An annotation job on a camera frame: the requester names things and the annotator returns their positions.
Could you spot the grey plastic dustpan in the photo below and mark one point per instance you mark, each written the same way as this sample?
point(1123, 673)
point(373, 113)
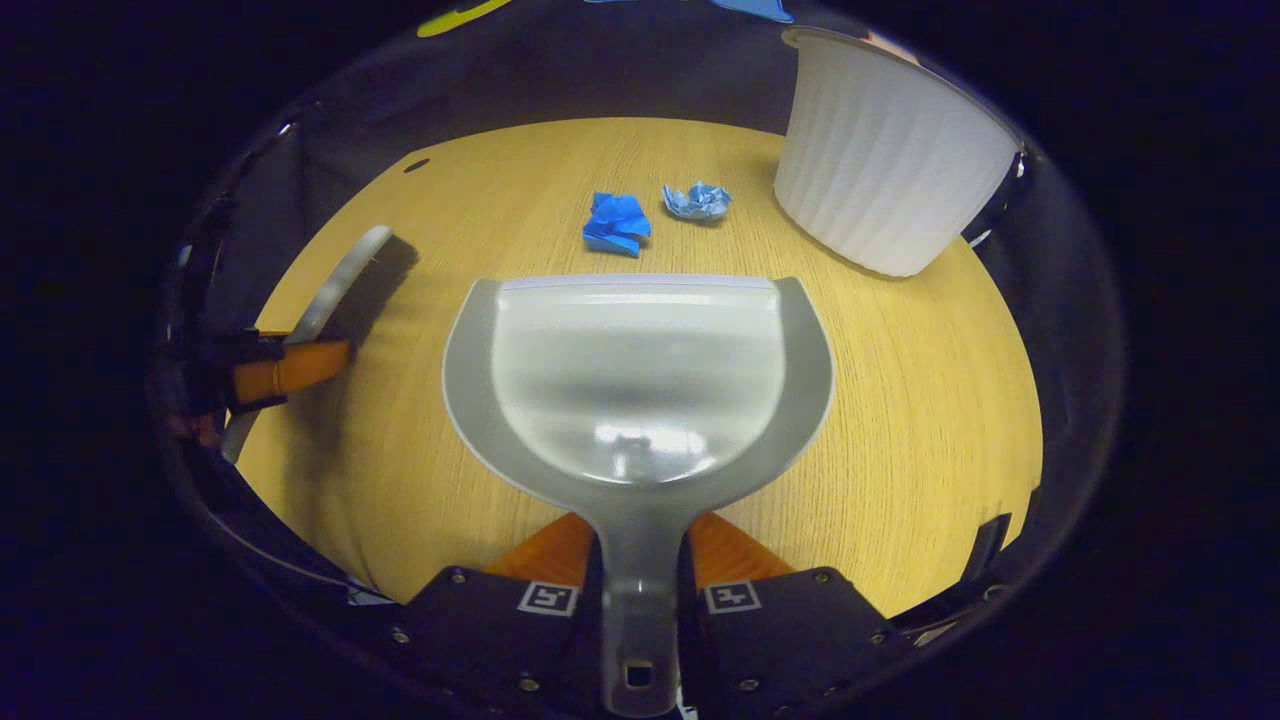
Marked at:
point(640, 370)

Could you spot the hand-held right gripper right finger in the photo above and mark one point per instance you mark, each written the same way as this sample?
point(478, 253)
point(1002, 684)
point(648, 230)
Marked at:
point(790, 640)

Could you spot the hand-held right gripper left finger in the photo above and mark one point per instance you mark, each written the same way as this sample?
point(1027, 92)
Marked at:
point(500, 640)

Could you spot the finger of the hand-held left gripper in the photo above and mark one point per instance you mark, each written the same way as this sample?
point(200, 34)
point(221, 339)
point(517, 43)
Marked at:
point(300, 368)

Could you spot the dark blue paper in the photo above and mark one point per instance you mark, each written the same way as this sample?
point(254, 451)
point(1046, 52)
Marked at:
point(615, 222)

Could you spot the light blue paper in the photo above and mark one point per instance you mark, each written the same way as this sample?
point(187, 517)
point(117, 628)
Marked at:
point(697, 201)

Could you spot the small grey broom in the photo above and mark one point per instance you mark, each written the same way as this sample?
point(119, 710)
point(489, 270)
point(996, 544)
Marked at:
point(340, 280)

